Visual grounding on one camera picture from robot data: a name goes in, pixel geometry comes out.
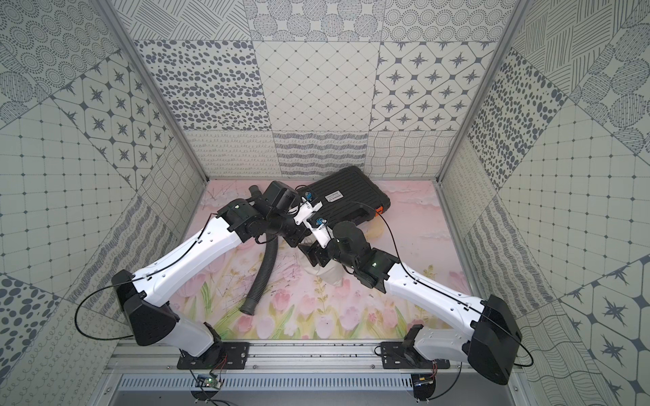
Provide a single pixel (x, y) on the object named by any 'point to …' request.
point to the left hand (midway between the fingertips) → (308, 223)
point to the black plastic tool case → (346, 195)
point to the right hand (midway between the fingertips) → (310, 238)
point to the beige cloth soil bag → (333, 272)
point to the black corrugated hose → (249, 309)
